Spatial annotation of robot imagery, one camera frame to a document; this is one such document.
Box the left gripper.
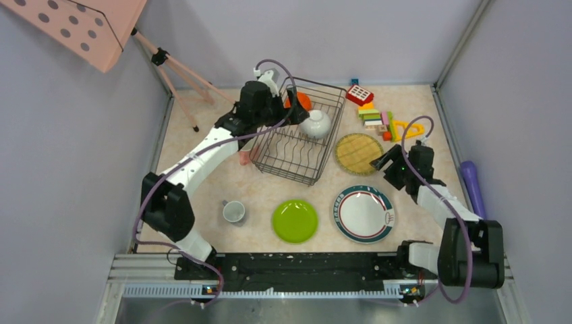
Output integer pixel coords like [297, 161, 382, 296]
[254, 88, 309, 128]

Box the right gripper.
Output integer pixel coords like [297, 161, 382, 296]
[370, 144, 414, 190]

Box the orange bowl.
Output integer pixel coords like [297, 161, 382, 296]
[284, 92, 312, 111]

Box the woven bamboo tray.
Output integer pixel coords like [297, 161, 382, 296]
[334, 133, 384, 176]

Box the white ceramic bowl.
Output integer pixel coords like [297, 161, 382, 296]
[299, 109, 332, 139]

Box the grey wire dish rack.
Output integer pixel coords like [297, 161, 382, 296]
[250, 77, 347, 186]

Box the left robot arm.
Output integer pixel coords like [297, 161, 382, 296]
[138, 69, 309, 279]

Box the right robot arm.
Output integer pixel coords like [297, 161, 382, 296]
[370, 142, 505, 289]

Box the stack of coloured blocks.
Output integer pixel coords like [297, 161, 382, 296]
[357, 102, 395, 142]

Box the yellow toy triangle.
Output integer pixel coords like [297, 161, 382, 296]
[390, 120, 425, 142]

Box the white plate green red rim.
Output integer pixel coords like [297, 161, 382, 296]
[333, 185, 396, 244]

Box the red toy block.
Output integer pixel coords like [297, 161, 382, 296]
[345, 84, 374, 106]

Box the small grey mug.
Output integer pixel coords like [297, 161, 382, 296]
[223, 200, 246, 225]

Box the pink tripod stand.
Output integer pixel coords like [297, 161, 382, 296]
[131, 27, 236, 132]

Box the pink perforated board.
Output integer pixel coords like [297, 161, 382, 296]
[1, 0, 147, 73]

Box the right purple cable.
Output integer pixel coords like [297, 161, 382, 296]
[401, 115, 475, 305]

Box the white cup pink handle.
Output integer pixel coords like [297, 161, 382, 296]
[238, 151, 251, 166]

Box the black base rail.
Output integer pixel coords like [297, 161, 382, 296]
[174, 252, 436, 302]

